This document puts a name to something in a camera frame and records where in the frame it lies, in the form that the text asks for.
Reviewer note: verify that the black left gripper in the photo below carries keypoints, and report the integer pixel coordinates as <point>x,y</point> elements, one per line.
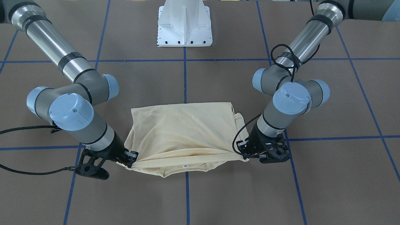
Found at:
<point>255,137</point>

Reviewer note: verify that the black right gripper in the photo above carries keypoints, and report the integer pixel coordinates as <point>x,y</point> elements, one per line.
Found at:
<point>117,147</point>

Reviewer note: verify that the beige long-sleeve printed shirt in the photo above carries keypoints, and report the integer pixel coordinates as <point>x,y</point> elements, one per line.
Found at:
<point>176,138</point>

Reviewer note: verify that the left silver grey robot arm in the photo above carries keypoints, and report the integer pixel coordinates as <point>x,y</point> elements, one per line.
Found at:
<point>291,96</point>

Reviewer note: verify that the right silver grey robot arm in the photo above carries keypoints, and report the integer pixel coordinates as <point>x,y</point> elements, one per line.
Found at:
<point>70,107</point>

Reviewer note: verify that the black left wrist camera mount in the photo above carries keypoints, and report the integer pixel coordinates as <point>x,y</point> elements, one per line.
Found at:
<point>274,153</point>

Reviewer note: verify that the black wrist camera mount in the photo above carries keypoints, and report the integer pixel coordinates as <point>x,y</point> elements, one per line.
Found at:
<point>90,165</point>
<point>274,153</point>

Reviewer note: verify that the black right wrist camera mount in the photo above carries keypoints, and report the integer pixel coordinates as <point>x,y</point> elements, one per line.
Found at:
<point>90,165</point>

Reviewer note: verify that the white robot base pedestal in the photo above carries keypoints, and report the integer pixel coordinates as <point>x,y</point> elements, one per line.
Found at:
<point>184,23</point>

